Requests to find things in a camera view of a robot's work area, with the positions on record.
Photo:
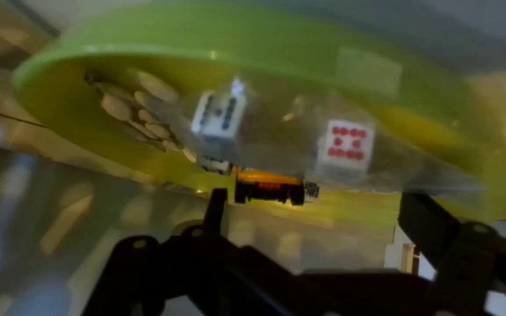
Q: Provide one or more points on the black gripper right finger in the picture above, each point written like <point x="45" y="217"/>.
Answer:
<point x="470" y="256"/>

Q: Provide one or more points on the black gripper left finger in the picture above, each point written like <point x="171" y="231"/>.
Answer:
<point x="221" y="277"/>

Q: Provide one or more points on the small orange toy car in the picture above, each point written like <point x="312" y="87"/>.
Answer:
<point x="257" y="184"/>

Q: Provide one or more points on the white die black dots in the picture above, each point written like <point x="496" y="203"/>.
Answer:
<point x="219" y="119"/>

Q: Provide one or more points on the cream wooden shelf unit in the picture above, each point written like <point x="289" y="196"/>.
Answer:
<point x="64" y="207"/>

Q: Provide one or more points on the white die red dots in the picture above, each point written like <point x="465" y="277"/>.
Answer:
<point x="345" y="151"/>

